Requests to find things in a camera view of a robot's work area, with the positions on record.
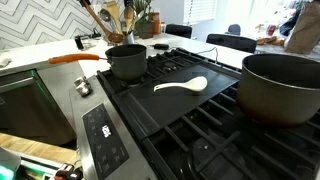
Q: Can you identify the white plastic spoon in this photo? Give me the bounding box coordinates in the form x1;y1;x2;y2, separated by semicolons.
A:
153;76;208;92

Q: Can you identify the metal ladle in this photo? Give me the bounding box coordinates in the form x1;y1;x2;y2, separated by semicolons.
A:
99;9;115;31

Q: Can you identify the black cast iron griddle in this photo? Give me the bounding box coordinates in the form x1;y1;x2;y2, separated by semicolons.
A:
113;63;237;138

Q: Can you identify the wooden ladle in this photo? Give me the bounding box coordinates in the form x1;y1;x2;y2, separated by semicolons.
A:
78;0;124;43

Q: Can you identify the large dark pot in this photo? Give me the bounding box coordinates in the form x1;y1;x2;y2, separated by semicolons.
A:
236;54;320;128

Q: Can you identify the black chair left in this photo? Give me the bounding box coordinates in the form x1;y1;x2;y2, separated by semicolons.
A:
165;24;192;38

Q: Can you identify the potted green plant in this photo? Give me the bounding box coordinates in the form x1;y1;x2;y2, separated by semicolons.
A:
133;0;153;39

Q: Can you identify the stainless dishwasher front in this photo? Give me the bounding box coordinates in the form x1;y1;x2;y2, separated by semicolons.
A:
0;70;76;146

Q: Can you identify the metal utensil holder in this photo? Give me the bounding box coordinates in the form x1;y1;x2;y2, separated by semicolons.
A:
123;32;135;45

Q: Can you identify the black remote on counter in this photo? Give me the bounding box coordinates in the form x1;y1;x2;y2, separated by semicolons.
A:
151;43;169;50

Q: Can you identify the wooden spatula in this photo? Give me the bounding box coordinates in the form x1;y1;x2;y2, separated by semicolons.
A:
103;0;123;35

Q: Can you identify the brown paper bag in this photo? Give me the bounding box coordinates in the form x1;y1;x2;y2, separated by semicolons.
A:
284;2;320;54

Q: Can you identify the silver stove knob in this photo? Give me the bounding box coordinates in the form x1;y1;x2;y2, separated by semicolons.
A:
74;77;92;97

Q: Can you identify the blue chair background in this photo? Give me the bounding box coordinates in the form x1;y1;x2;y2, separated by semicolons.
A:
228;24;241;35

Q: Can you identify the black stove control panel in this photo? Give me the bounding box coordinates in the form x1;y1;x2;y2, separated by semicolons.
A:
82;104;130;180

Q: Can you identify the black chair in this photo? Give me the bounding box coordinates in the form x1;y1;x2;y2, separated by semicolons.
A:
206;34;257;53
165;24;192;38

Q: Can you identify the black gas stove top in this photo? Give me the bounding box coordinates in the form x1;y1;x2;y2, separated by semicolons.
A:
97;48;320;180

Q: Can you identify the wooden spoon in holder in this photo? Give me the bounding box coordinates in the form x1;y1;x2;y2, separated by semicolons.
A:
124;6;135;33

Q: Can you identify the black chair right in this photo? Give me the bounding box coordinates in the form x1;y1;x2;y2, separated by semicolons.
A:
206;34;257;53

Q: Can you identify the small pot with orange handle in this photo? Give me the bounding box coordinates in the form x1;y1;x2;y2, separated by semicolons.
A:
48;44;147;81

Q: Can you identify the orange bottle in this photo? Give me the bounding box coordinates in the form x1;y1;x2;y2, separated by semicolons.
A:
150;12;161;35

